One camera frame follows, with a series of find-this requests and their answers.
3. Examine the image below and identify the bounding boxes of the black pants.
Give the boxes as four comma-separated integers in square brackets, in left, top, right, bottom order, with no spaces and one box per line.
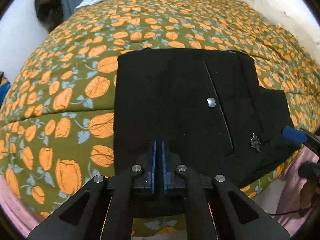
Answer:
[113,49,300,187]

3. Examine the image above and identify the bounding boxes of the person's right hand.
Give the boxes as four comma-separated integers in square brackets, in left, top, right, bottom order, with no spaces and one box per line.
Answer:
[299,180,319,217]

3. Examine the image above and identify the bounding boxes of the cream headboard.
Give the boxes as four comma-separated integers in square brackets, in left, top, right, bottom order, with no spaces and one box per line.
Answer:
[241,0,319,62]

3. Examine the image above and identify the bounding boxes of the black hanging bag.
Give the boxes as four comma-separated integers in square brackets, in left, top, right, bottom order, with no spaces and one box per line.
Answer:
[35,0,63,33]

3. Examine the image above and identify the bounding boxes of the pink patterned clothing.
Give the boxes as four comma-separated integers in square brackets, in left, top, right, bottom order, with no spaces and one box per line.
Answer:
[1,146,319,239]

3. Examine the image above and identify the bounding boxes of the green orange floral bedspread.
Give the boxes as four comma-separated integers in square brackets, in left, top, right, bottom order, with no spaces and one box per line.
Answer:
[1,0,319,224]

